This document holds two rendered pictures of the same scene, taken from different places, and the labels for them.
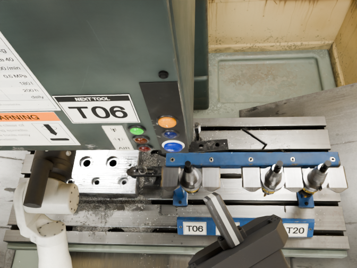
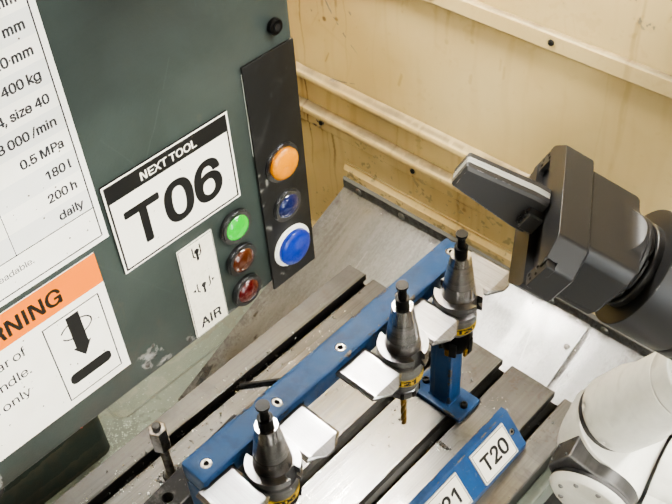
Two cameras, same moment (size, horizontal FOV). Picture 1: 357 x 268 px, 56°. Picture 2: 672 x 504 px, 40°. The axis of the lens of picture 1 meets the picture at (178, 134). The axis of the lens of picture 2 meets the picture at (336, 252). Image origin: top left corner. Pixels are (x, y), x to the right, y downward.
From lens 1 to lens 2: 42 cm
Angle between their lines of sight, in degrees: 36
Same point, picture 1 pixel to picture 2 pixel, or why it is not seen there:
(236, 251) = (560, 194)
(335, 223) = (530, 395)
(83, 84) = (155, 121)
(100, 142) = (169, 324)
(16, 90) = (35, 207)
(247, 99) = (172, 373)
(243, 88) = not seen: hidden behind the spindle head
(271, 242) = (579, 162)
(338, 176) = (481, 268)
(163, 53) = not seen: outside the picture
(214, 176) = (311, 425)
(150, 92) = (257, 85)
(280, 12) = not seen: hidden behind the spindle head
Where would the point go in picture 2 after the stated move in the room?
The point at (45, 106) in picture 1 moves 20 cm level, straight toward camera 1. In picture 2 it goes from (82, 236) to (426, 220)
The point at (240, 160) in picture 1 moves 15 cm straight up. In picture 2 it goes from (326, 361) to (318, 273)
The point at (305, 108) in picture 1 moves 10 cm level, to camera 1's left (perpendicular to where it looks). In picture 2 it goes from (298, 292) to (270, 325)
